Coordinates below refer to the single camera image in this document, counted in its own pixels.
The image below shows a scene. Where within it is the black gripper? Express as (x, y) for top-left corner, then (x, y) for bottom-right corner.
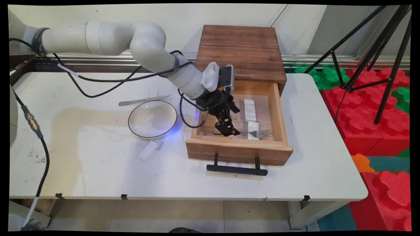
(196, 88), (241, 137)

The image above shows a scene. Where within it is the silver fork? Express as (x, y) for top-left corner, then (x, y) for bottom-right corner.
(213, 129), (273, 138)

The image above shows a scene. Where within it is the silver table knife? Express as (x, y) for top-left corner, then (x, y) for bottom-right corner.
(119, 95), (172, 107)

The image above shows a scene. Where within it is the long white cutlery rest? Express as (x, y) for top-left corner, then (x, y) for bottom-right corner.
(243, 99), (258, 123)

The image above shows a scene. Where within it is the short white cutlery rest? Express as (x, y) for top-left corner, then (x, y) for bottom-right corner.
(247, 121), (261, 141)

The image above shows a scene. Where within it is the light wooden drawer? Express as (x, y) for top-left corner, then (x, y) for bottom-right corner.
(186, 79), (293, 166)

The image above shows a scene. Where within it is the dark wooden cabinet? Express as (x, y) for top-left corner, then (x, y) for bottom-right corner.
(194, 25), (287, 100)

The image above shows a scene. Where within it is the white plate with black rim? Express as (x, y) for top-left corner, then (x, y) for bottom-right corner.
(128, 100), (178, 138)

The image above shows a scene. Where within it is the white rectangular cutlery rest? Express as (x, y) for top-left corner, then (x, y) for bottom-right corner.
(138, 141), (163, 162)

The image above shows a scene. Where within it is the green foam block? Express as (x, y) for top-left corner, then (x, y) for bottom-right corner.
(294, 67), (350, 90)
(391, 87), (410, 114)

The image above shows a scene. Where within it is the white table leg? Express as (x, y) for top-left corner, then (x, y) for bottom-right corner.
(288, 201), (346, 229)

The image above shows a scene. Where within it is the large red foam block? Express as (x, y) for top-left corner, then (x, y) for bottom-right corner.
(321, 68), (410, 156)

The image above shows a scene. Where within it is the orange foam piece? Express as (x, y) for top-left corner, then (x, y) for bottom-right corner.
(351, 154), (376, 173)

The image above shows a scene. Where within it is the teal foam mat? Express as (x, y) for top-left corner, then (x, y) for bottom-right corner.
(317, 205), (358, 231)
(366, 156), (410, 173)

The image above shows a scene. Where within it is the black tripod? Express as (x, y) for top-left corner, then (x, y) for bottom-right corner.
(304, 5), (412, 125)

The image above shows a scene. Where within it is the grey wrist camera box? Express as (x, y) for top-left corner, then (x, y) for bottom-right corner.
(219, 65), (234, 91)

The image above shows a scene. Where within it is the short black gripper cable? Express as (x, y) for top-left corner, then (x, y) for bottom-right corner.
(178, 88), (208, 128)

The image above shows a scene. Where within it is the black drawer handle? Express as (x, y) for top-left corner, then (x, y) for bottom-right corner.
(206, 153), (268, 176)

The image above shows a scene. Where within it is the aluminium wall rail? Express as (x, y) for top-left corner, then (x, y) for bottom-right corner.
(10, 52), (410, 73)

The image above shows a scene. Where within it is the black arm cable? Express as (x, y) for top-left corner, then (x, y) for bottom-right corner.
(9, 38), (192, 98)

